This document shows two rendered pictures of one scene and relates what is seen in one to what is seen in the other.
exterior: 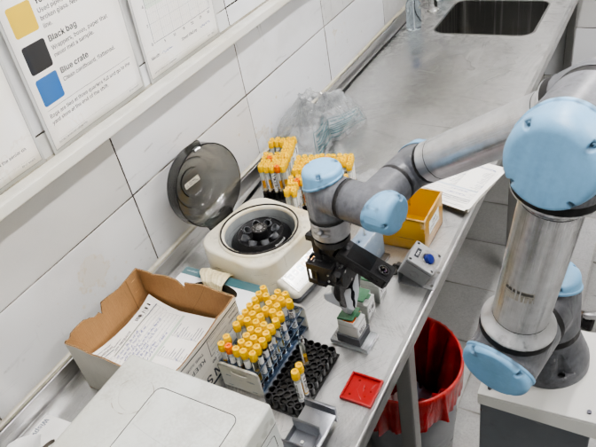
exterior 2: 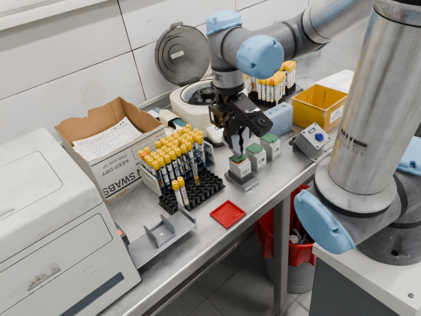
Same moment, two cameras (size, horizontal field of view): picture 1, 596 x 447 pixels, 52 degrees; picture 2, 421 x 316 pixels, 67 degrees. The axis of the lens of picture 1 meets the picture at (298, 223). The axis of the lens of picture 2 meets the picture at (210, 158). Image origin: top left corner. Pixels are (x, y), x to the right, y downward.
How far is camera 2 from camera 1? 0.53 m
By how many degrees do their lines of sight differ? 16
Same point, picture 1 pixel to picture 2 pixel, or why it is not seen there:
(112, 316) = (95, 121)
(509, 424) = (337, 279)
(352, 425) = (208, 236)
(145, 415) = (12, 165)
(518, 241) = (360, 67)
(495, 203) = not seen: hidden behind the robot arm
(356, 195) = (239, 37)
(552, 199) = not seen: outside the picture
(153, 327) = (118, 136)
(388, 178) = (273, 29)
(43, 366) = not seen: hidden behind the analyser
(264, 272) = (197, 118)
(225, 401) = (66, 172)
